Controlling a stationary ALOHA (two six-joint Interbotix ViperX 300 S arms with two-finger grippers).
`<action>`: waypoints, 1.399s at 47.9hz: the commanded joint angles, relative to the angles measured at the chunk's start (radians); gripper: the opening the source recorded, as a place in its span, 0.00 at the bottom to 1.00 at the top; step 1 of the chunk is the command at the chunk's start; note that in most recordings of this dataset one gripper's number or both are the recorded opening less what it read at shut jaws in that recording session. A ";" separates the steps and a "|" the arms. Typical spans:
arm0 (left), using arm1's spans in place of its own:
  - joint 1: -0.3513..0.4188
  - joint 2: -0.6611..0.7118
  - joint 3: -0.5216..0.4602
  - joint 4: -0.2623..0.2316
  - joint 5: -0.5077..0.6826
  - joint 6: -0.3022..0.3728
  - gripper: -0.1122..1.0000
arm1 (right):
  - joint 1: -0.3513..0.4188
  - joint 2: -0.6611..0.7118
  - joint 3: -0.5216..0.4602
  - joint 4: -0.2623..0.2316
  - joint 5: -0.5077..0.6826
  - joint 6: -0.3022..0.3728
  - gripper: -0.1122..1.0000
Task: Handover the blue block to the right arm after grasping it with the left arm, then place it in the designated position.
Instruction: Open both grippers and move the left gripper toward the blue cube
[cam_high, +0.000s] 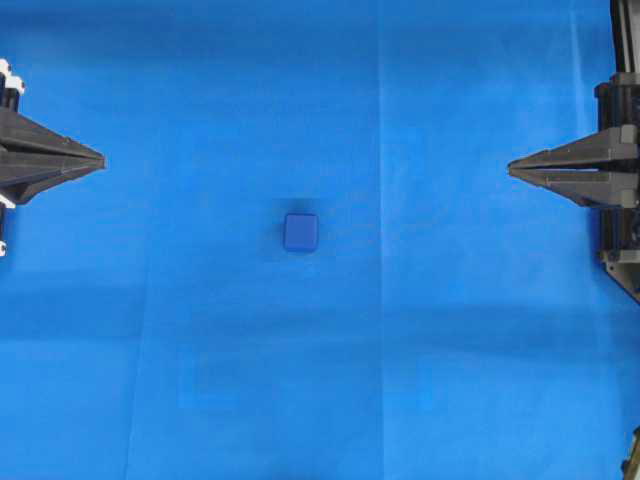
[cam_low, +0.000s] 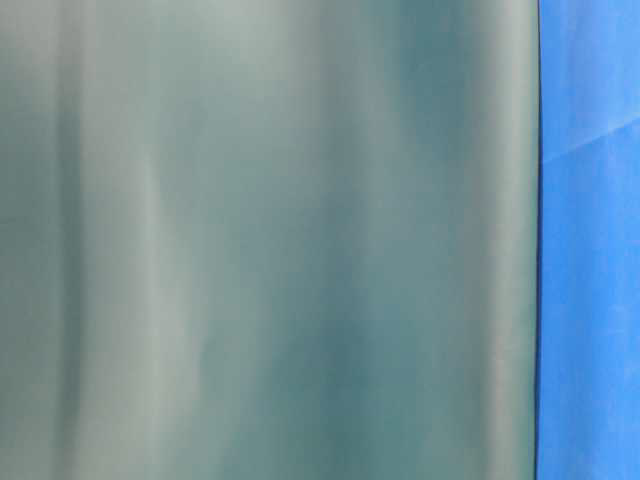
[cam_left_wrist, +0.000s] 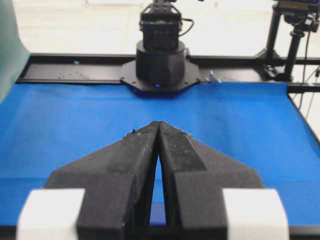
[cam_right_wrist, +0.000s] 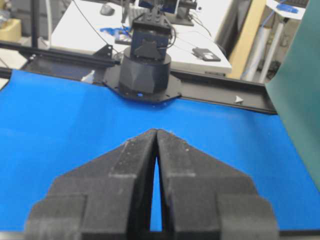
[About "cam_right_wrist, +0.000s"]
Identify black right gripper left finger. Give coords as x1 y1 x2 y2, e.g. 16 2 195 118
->
24 129 157 240

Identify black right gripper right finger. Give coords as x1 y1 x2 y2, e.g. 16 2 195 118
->
157 129 279 240

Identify white background desk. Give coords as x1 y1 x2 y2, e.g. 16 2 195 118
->
50 0 232 74

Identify blue table cloth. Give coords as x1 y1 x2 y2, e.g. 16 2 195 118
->
0 70 320 232

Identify black aluminium frame rail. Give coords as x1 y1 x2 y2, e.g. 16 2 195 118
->
0 41 277 115

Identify green backdrop sheet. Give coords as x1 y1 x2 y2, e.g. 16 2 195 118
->
266 0 320 187

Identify black device on desk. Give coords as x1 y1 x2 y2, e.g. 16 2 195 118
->
192 47 221 62

